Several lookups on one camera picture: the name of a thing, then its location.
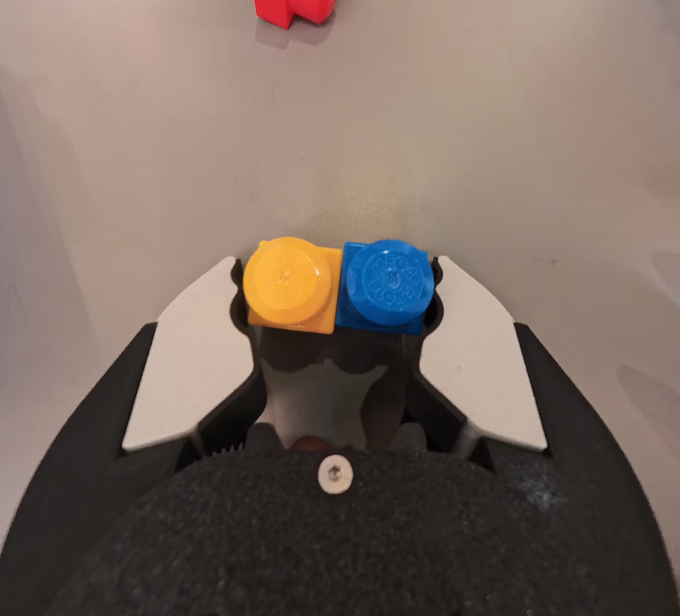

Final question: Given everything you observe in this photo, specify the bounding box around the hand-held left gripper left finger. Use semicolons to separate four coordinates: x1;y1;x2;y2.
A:
121;256;266;460

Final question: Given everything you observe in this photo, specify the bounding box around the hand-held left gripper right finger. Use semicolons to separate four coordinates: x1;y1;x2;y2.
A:
401;255;549;460

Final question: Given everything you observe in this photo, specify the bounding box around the blue single-stud block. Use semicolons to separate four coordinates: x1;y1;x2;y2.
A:
335;239;435;335

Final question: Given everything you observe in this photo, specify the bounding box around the yellow single-stud block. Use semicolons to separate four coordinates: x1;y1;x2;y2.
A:
243;237;343;335

